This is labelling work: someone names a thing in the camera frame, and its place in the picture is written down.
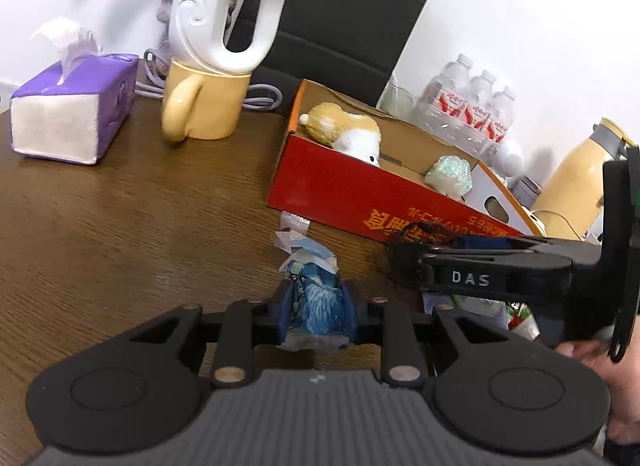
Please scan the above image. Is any yellow thermos jug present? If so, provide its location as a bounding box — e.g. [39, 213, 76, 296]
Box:
[532, 118, 634, 241]

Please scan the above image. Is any water bottle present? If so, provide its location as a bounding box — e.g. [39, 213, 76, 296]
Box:
[480, 86, 515, 158]
[454, 70, 496, 155]
[416, 54, 473, 134]

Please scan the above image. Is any purple tissue pack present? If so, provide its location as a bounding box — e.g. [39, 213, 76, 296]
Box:
[10, 28, 139, 166]

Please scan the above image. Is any water bottle left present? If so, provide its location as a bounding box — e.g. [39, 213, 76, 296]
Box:
[416, 54, 473, 134]

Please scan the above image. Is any yellow mug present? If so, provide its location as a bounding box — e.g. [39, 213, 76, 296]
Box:
[162, 59, 250, 143]

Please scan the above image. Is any glass cup with spoon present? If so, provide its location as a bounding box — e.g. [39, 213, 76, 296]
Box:
[376, 74, 418, 123]

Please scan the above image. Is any black paper bag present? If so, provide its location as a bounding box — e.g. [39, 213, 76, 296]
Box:
[252, 0, 426, 109]

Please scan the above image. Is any purple knitted pouch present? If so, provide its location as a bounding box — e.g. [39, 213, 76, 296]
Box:
[422, 293, 456, 314]

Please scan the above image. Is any red cardboard box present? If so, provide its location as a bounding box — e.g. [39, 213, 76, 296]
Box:
[266, 80, 541, 241]

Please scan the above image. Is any white robot speaker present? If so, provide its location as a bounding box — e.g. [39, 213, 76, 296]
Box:
[491, 153, 524, 189]

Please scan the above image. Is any white tissue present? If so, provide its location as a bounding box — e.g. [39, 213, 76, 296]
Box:
[274, 211, 310, 253]

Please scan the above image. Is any blue painted pouch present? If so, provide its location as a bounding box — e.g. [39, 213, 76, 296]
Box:
[279, 236, 349, 352]

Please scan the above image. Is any alpaca plush toy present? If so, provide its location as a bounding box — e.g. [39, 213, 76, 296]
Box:
[298, 102, 382, 167]

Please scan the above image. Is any grey small box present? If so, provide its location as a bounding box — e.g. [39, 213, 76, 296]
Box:
[511, 174, 541, 209]

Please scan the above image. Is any green red snack wrapper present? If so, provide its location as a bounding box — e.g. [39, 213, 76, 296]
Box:
[452, 295, 540, 341]

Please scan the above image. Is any person right hand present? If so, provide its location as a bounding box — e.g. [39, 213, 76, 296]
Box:
[556, 335, 639, 446]

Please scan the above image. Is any lavender cable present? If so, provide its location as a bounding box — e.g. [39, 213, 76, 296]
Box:
[133, 47, 284, 109]

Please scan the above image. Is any water bottle middle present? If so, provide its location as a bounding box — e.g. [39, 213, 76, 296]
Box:
[454, 70, 496, 155]

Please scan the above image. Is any water bottle right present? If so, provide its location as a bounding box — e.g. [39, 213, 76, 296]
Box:
[480, 86, 515, 158]

